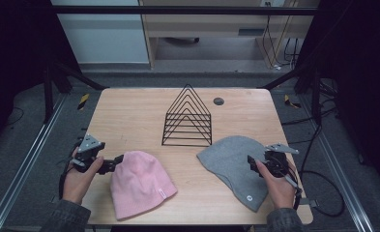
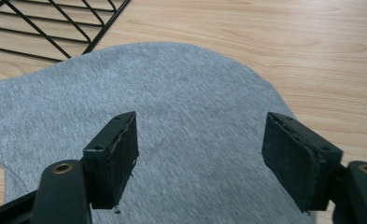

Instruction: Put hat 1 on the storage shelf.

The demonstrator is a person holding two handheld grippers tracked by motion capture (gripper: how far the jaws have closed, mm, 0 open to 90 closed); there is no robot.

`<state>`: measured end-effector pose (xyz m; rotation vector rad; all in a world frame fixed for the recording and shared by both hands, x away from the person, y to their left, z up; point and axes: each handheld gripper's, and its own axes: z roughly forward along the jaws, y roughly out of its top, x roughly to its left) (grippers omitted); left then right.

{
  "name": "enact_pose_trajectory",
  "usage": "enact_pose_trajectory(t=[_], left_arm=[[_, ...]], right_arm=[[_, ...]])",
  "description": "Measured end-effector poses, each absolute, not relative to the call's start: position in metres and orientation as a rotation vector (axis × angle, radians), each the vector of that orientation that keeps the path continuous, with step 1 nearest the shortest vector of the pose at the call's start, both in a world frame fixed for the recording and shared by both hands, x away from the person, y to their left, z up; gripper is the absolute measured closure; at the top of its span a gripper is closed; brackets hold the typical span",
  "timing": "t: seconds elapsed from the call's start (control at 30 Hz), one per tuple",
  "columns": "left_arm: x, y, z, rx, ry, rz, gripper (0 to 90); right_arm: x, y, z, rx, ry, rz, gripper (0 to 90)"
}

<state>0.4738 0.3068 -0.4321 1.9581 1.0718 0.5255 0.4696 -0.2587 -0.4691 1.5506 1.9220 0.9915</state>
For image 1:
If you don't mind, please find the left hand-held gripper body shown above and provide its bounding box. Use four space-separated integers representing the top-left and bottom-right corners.
71 133 106 173

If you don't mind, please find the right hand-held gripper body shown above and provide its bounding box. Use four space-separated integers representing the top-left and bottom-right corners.
264 143 300 178

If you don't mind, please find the grey knit beanie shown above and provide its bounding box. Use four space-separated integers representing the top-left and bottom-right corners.
196 134 271 213

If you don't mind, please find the pink knit beanie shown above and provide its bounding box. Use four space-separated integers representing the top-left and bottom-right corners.
109 150 179 221

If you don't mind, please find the black wire rack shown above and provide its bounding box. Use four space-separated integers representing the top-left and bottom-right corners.
161 83 213 148

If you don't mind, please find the person's right hand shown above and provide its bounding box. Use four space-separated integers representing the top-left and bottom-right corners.
254 159 297 211

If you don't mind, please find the person's left hand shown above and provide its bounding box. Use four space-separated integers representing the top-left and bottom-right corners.
62 157 104 206

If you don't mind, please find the yellow black tape strip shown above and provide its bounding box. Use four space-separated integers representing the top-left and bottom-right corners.
76 93 91 110
283 94 302 109

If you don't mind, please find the black metal stand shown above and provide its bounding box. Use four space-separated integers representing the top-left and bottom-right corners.
42 59 109 125
258 64 324 125

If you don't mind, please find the dark curtain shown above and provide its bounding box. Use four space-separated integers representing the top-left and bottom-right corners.
0 0 82 153
293 0 380 194

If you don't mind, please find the white cabinet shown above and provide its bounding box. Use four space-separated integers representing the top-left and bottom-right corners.
50 0 150 65

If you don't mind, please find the black overhead crossbar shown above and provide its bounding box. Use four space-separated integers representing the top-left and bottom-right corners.
50 5 321 16

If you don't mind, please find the right hand-held gripper cable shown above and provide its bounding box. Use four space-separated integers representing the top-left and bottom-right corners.
285 173 319 211

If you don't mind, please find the hand-held gripper cable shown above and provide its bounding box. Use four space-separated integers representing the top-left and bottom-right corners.
285 173 319 211
58 141 82 201

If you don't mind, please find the left hand-held gripper cable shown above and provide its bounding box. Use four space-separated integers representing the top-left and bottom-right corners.
58 141 82 201

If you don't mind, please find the aluminium floor rail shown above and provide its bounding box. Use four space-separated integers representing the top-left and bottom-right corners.
298 95 375 232
0 93 68 232

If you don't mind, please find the thin black floor cable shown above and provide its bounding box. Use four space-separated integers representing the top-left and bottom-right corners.
5 105 26 128

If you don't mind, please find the yellow cable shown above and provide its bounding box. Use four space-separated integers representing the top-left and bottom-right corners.
263 0 298 69

